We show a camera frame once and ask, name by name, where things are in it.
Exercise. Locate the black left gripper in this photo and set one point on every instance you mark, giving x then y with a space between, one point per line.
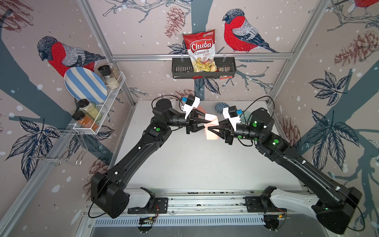
190 123

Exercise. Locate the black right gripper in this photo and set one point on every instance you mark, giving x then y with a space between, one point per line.
229 133

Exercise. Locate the pink square paper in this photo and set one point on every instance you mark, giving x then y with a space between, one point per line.
212 121
200 108

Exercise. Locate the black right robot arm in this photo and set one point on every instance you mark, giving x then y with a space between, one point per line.
332 203

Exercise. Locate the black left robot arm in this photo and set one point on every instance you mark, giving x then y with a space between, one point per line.
107 190

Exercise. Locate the blue patterned ceramic bowl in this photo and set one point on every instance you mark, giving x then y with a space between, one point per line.
219 107

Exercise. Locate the teal striped ceramic bowl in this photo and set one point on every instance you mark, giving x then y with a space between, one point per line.
245 117

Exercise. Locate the red Chuba chips bag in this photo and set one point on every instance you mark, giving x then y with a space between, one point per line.
201 50

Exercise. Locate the black lid spice jar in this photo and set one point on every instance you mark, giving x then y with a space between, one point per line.
109 79

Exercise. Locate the green spice jar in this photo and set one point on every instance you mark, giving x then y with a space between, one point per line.
90 109

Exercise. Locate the orange spice jar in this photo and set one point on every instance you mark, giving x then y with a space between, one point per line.
85 121

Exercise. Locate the blue striped plate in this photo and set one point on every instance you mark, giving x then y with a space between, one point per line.
83 83

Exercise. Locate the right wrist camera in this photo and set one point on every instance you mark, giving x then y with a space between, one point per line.
233 115

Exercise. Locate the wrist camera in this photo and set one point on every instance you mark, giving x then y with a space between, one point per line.
190 102
233 115

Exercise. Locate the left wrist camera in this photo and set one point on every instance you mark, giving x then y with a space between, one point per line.
190 102

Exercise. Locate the black wire basket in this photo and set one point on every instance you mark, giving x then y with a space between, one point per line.
217 68

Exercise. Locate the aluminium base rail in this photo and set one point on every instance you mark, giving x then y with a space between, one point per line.
222 204

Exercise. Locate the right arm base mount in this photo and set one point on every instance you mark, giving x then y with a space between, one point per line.
262 202

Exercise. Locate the white wire shelf rack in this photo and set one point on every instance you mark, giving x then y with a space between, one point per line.
103 108

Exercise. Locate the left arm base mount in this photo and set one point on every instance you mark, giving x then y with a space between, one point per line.
144 201

